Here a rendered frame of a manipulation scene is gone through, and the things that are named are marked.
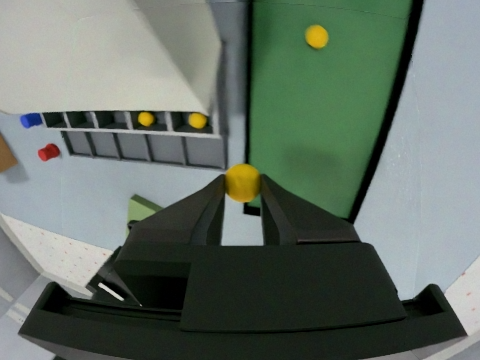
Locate brown cardboard box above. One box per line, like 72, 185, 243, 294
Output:
0, 133, 18, 173

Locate blue plug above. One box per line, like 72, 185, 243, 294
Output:
21, 112, 45, 129

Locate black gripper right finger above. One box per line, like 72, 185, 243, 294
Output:
260, 174, 362, 245

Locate red plug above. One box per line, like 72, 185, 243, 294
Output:
39, 143, 61, 162

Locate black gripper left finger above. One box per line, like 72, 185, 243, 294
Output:
124, 174, 226, 245

